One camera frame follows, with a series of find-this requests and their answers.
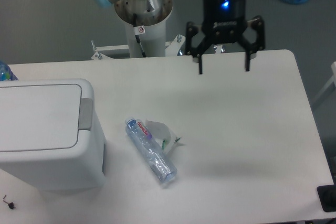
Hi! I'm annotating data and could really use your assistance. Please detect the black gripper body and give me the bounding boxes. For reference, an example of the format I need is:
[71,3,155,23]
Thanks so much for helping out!
[202,0,246,37]

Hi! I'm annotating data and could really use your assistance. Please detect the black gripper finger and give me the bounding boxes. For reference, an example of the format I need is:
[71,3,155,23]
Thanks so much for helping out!
[236,16,265,71]
[185,22,216,74]

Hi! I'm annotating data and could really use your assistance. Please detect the white lidded trash can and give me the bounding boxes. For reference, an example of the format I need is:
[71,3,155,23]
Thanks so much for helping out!
[1,79,106,190]

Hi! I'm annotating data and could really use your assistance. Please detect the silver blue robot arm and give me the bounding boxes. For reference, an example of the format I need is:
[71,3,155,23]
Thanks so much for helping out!
[96,0,265,71]

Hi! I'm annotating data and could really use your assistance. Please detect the crumpled white plastic wrapper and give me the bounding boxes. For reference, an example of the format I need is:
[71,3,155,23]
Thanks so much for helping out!
[145,120,181,154]

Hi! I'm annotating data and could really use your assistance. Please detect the clear plastic water bottle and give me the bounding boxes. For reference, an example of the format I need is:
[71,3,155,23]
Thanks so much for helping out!
[125,118,177,183]

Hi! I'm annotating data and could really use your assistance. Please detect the black device at table edge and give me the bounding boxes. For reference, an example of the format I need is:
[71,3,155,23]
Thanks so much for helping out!
[317,185,335,212]

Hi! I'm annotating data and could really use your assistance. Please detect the blue bottle at left edge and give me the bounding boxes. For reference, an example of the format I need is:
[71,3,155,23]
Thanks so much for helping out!
[0,61,18,81]

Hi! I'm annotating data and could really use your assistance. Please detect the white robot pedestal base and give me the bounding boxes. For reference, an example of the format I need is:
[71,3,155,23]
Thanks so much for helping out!
[90,0,227,61]

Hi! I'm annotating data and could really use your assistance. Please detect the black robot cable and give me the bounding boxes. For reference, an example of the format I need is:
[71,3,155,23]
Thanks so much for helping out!
[132,13,147,58]

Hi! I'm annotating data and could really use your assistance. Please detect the white frame at right edge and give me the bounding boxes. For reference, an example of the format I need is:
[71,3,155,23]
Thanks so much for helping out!
[311,62,335,111]

